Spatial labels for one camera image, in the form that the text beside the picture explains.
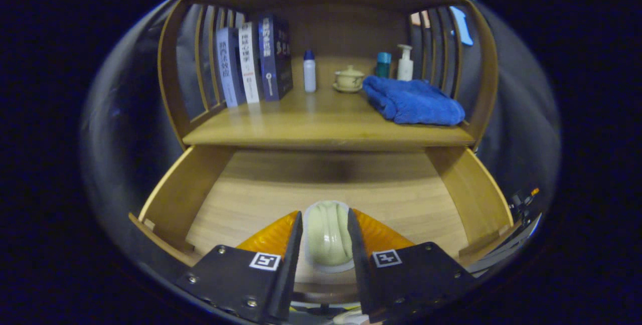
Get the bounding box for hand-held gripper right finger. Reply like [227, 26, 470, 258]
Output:
[347, 208, 477, 323]

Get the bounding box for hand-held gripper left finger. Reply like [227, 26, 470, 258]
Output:
[175, 210, 304, 324]

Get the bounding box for cream handled scrub sponge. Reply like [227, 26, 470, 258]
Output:
[302, 201, 357, 274]

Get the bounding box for wooden drawer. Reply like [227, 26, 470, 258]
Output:
[128, 144, 522, 305]

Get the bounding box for wooden countertop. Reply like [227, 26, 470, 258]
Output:
[182, 57, 476, 151]

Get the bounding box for black device with orange clip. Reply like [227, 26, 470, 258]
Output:
[509, 187, 542, 215]

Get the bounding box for blue folded towel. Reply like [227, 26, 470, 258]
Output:
[362, 75, 466, 126]

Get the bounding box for cream lidded teacup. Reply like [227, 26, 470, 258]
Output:
[333, 65, 366, 93]

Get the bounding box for white bottle with blue cap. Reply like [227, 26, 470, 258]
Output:
[303, 50, 317, 93]

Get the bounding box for white pump bottle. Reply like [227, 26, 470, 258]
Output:
[397, 44, 414, 82]

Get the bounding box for white book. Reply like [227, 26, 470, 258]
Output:
[238, 22, 262, 104]

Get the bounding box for light purple book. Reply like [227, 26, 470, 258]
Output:
[216, 27, 247, 108]

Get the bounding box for dark blue book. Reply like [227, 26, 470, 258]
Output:
[258, 13, 294, 102]

